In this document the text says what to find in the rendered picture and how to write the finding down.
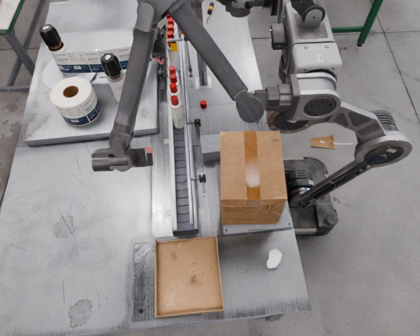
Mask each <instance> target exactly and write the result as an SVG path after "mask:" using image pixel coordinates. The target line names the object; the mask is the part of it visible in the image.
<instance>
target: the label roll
mask: <svg viewBox="0 0 420 336"><path fill-rule="evenodd" d="M50 98H51V101H52V103H53V104H54V106H55V107H56V108H57V110H58V112H60V114H61V116H62V117H63V118H64V120H65V121H66V122H67V123H68V124H70V125H73V126H82V125H87V124H89V123H91V122H92V121H94V120H95V119H96V118H97V117H98V116H99V114H100V112H101V104H100V102H99V100H98V98H97V96H96V94H95V92H94V90H93V88H92V86H91V84H90V82H89V81H88V80H86V79H85V78H82V77H68V78H66V79H63V80H61V81H60V82H58V83H57V84H56V85H55V86H54V87H53V88H52V90H51V94H50Z"/></svg>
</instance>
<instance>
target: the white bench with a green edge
mask: <svg viewBox="0 0 420 336"><path fill-rule="evenodd" d="M24 2H25V0H1V4H0V36H4V37H5V38H6V40H7V41H8V43H9V44H10V46H11V47H12V48H13V50H14V52H16V54H17V56H18V58H17V60H16V62H15V66H14V68H13V70H12V73H11V76H10V78H9V80H8V83H7V86H4V87H0V92H15V91H29V90H30V87H31V86H30V85H21V86H14V83H15V80H16V78H17V75H18V72H19V70H20V67H21V64H22V63H23V64H24V66H25V67H26V68H27V70H28V71H29V72H30V74H31V76H33V74H34V70H35V64H34V63H33V62H32V60H31V58H30V57H29V56H28V54H27V48H28V46H29V43H30V41H31V38H32V36H33V32H34V30H35V27H36V24H37V22H38V19H39V16H40V14H41V11H42V8H43V6H44V3H45V0H39V4H38V6H37V9H36V11H35V14H34V16H33V19H32V22H31V24H30V27H29V30H28V32H27V35H26V37H25V40H24V42H23V45H21V44H20V42H19V40H18V39H17V38H16V36H15V30H14V26H15V23H16V20H17V18H18V16H19V14H20V11H21V8H22V6H23V4H24Z"/></svg>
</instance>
